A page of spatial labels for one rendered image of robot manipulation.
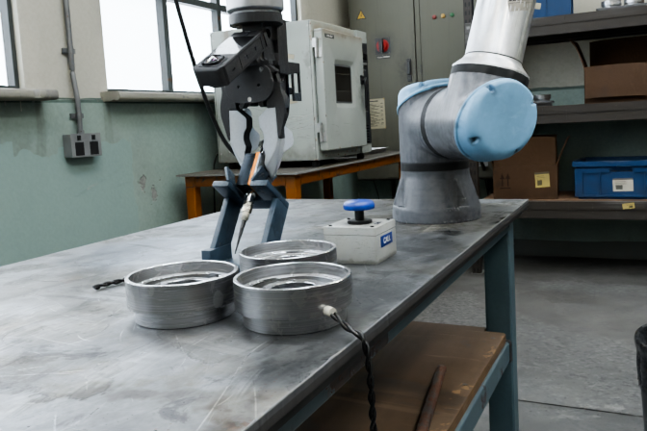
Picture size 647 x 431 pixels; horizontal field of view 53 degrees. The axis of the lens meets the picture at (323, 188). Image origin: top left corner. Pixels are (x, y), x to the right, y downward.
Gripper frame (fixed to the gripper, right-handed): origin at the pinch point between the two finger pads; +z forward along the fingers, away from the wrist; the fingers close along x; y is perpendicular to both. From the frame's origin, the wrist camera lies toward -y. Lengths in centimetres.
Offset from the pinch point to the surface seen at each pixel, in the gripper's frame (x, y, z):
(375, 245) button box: -16.7, -1.7, 9.5
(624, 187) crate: -42, 330, 41
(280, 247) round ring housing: -7.8, -9.2, 8.5
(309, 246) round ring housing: -11.0, -8.2, 8.5
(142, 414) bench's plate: -16.7, -43.9, 11.8
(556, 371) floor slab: -19, 174, 92
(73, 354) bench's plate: -3.7, -36.8, 11.8
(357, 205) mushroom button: -13.9, 0.0, 4.9
